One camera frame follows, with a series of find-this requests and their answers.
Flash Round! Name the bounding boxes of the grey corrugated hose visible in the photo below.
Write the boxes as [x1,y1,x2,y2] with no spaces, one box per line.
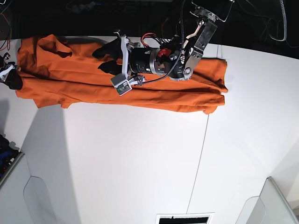
[268,0,287,42]

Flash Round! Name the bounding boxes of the white framed black slot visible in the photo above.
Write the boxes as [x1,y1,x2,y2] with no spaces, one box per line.
[156,213,214,224]

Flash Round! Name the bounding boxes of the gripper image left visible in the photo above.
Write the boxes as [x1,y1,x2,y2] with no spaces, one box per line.
[0,53,23,90]

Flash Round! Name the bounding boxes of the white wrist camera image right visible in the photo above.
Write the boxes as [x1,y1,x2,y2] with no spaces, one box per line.
[110,74,132,96]

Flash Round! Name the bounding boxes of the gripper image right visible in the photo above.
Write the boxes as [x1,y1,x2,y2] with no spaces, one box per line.
[92,31,172,86]

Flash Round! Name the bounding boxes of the grey panel right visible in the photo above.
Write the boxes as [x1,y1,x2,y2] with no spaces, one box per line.
[236,177,299,224]

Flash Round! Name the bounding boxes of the orange t-shirt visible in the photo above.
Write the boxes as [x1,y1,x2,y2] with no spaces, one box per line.
[16,35,228,114]

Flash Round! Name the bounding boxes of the grey panel left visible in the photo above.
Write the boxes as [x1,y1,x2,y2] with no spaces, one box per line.
[0,153,57,224]

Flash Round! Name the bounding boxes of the grey panel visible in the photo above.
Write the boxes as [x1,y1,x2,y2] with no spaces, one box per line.
[0,153,57,224]
[236,177,299,224]

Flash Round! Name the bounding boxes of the bin with dark items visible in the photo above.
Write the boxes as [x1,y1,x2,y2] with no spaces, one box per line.
[0,135,20,178]

